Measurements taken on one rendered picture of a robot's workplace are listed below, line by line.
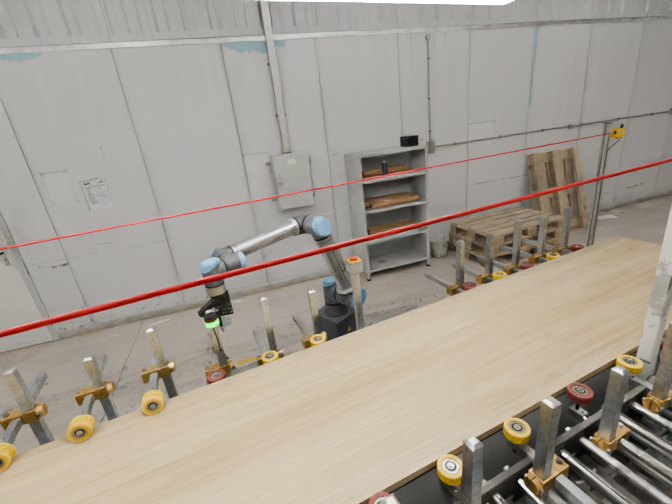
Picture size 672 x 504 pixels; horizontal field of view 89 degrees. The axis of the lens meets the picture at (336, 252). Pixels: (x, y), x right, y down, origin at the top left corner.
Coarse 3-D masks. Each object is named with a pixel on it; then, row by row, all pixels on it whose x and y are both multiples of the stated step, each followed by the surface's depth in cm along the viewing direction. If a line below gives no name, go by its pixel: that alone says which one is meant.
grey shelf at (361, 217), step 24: (360, 168) 389; (408, 168) 451; (360, 192) 398; (384, 192) 454; (360, 216) 415; (384, 216) 465; (408, 216) 477; (384, 240) 427; (408, 240) 488; (384, 264) 447
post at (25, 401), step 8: (16, 368) 135; (8, 376) 132; (16, 376) 134; (8, 384) 133; (16, 384) 134; (24, 384) 138; (16, 392) 135; (24, 392) 136; (16, 400) 136; (24, 400) 137; (32, 400) 140; (24, 408) 137; (32, 408) 139; (32, 424) 140; (40, 424) 142; (40, 432) 142; (48, 432) 145; (40, 440) 143; (48, 440) 144
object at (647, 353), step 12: (660, 264) 127; (660, 276) 128; (660, 288) 129; (660, 300) 130; (648, 312) 135; (660, 312) 131; (648, 324) 136; (660, 324) 132; (648, 336) 137; (660, 336) 135; (648, 348) 138; (648, 360) 139; (648, 372) 140
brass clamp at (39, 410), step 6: (36, 408) 140; (42, 408) 140; (12, 414) 138; (18, 414) 137; (24, 414) 137; (30, 414) 138; (36, 414) 139; (42, 414) 140; (0, 420) 135; (6, 420) 135; (24, 420) 138; (30, 420) 139; (36, 420) 140; (6, 426) 136
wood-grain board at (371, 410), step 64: (576, 256) 231; (640, 256) 220; (448, 320) 177; (512, 320) 171; (576, 320) 165; (640, 320) 160; (256, 384) 148; (320, 384) 144; (384, 384) 140; (448, 384) 136; (512, 384) 132; (64, 448) 128; (128, 448) 124; (192, 448) 121; (256, 448) 118; (320, 448) 115; (384, 448) 113; (448, 448) 110
